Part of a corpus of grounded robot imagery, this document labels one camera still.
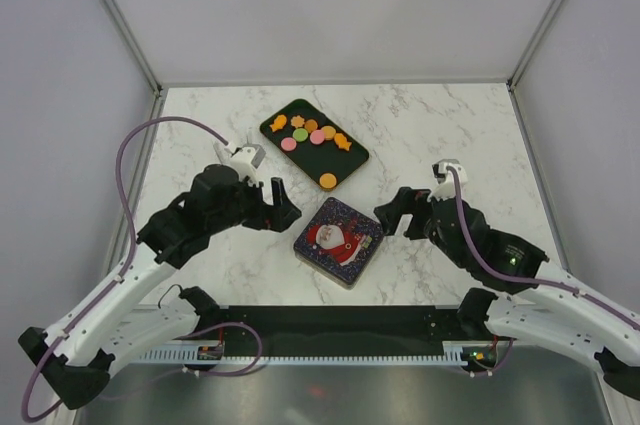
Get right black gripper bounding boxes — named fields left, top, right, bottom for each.
left=372, top=186, right=469, bottom=269

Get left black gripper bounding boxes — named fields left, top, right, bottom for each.
left=208, top=175, right=301, bottom=235

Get square cookie tin box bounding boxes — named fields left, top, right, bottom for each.
left=292, top=197, right=385, bottom=292

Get silver metal tongs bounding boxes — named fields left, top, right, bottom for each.
left=213, top=133, right=253, bottom=163

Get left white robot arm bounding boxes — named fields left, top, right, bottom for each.
left=18, top=164, right=301, bottom=410

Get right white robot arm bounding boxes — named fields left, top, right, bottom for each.
left=374, top=187, right=639, bottom=399

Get orange round biscuit front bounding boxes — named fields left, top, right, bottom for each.
left=318, top=173, right=338, bottom=190

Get pink macaron cookie left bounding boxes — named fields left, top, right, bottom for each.
left=281, top=137, right=297, bottom=152

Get pink macaron cookie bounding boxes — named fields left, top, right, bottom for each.
left=309, top=129, right=325, bottom=145
left=281, top=137, right=297, bottom=152

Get dark green cookie tray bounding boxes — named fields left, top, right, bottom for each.
left=259, top=99, right=370, bottom=189

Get pink macaron cookie right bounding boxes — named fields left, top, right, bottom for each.
left=309, top=129, right=325, bottom=145

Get orange fish cookie left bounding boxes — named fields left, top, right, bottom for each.
left=269, top=114, right=288, bottom=133

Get orange fish cookie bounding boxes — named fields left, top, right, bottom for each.
left=269, top=114, right=288, bottom=133
left=333, top=133, right=352, bottom=151

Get brown shell cookie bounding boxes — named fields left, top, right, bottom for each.
left=304, top=119, right=318, bottom=133

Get orange fish cookie right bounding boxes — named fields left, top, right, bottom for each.
left=333, top=133, right=352, bottom=151

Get orange flower cookie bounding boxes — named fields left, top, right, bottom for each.
left=291, top=115, right=305, bottom=128

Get beige round biscuit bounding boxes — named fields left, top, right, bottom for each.
left=321, top=126, right=336, bottom=140

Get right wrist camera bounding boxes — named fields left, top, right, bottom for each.
left=429, top=159, right=468, bottom=201

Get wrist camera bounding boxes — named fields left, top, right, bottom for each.
left=229, top=144, right=266, bottom=186
left=429, top=159, right=468, bottom=201

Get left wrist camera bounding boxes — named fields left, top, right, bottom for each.
left=229, top=144, right=266, bottom=186

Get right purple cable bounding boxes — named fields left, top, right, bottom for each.
left=447, top=168, right=640, bottom=329

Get purple cable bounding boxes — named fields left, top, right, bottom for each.
left=447, top=168, right=640, bottom=329
left=20, top=116, right=231, bottom=421

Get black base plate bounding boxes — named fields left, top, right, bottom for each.
left=205, top=305, right=494, bottom=356

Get white slotted cable duct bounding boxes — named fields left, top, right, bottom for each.
left=133, top=342, right=468, bottom=367

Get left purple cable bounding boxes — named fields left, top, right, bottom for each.
left=20, top=116, right=231, bottom=421

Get right aluminium frame post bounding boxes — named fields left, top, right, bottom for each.
left=505, top=0, right=601, bottom=91

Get aluminium frame post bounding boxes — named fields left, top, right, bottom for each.
left=505, top=0, right=601, bottom=91
left=69, top=0, right=166, bottom=96

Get left aluminium frame post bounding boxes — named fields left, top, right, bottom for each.
left=69, top=0, right=166, bottom=96

